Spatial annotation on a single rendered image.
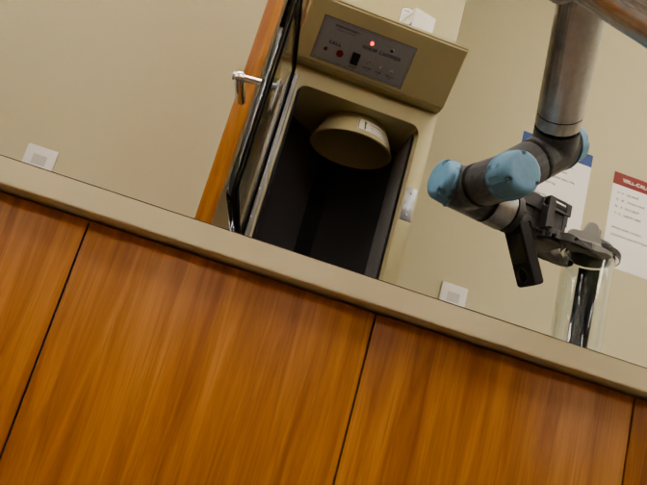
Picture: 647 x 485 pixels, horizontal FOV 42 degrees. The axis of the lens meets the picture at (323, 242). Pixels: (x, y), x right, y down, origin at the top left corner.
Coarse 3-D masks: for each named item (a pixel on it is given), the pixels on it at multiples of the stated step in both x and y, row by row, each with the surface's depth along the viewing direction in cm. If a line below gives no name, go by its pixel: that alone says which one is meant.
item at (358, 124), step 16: (320, 128) 172; (336, 128) 169; (352, 128) 169; (368, 128) 170; (384, 128) 175; (320, 144) 181; (336, 144) 183; (352, 144) 184; (368, 144) 183; (384, 144) 171; (336, 160) 184; (352, 160) 184; (368, 160) 183; (384, 160) 179
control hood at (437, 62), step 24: (312, 0) 161; (336, 0) 160; (312, 24) 162; (360, 24) 162; (384, 24) 162; (408, 24) 163; (312, 48) 165; (432, 48) 164; (456, 48) 164; (336, 72) 167; (408, 72) 166; (432, 72) 166; (456, 72) 166; (408, 96) 169; (432, 96) 169
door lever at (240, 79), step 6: (234, 72) 134; (240, 72) 134; (234, 78) 134; (240, 78) 134; (246, 78) 134; (252, 78) 134; (258, 78) 135; (234, 84) 136; (240, 84) 135; (252, 84) 135; (258, 84) 134; (240, 90) 137; (240, 96) 139; (240, 102) 141
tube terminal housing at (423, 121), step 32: (352, 0) 175; (384, 0) 176; (416, 0) 178; (448, 0) 180; (448, 32) 178; (320, 96) 170; (352, 96) 169; (384, 96) 170; (416, 128) 170; (416, 160) 168; (384, 256) 164
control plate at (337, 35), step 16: (320, 32) 163; (336, 32) 163; (352, 32) 163; (368, 32) 163; (320, 48) 164; (336, 48) 164; (352, 48) 164; (368, 48) 164; (384, 48) 164; (400, 48) 164; (416, 48) 164; (336, 64) 166; (352, 64) 166; (384, 64) 166; (400, 64) 166; (384, 80) 167; (400, 80) 167
